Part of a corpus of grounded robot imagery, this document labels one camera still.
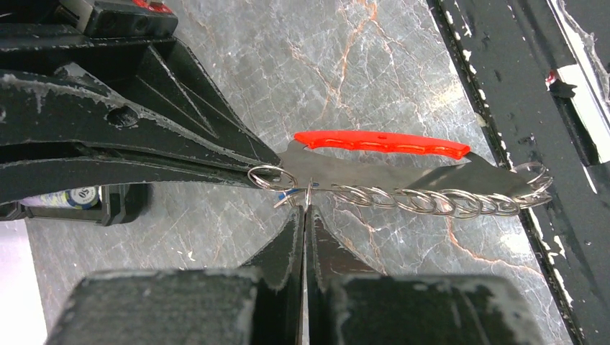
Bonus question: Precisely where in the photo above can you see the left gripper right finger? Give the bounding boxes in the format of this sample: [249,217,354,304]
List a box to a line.
[304,206,543,344]

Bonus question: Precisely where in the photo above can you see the black poker chip case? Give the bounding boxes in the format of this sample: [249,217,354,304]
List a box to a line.
[1,183,151,226]

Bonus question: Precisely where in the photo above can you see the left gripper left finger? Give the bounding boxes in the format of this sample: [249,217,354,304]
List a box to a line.
[47,206,305,344]

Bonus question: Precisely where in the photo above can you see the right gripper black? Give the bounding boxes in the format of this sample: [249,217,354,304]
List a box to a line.
[1,1,280,167]

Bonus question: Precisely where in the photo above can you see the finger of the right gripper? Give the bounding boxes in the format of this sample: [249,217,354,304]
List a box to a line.
[1,157,255,204]

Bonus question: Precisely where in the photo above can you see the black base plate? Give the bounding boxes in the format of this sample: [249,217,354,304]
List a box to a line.
[429,1,609,344]

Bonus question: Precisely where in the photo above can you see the red handled keyring tool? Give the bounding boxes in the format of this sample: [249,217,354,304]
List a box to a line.
[247,130,553,219]

